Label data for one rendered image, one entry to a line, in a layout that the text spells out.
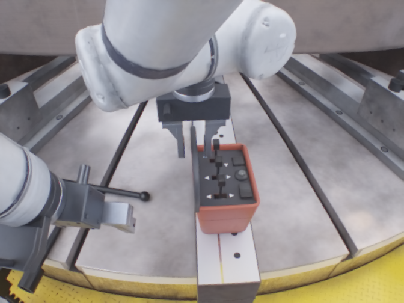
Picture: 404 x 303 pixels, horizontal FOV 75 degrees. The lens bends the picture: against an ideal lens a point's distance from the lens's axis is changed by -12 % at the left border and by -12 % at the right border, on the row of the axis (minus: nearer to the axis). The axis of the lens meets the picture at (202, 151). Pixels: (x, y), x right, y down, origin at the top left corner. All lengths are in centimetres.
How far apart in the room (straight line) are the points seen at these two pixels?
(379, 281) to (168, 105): 137
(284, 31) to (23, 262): 38
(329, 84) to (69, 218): 172
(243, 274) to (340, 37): 93
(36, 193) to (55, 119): 147
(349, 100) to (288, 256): 101
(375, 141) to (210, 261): 124
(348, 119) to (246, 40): 151
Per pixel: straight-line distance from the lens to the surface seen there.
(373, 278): 163
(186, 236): 116
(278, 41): 34
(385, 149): 169
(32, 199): 34
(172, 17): 18
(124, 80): 27
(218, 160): 64
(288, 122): 171
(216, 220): 66
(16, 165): 31
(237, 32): 33
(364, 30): 130
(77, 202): 38
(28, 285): 118
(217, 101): 52
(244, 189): 66
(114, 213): 41
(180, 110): 53
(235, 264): 69
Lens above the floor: 130
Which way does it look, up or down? 43 degrees down
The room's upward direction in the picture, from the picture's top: straight up
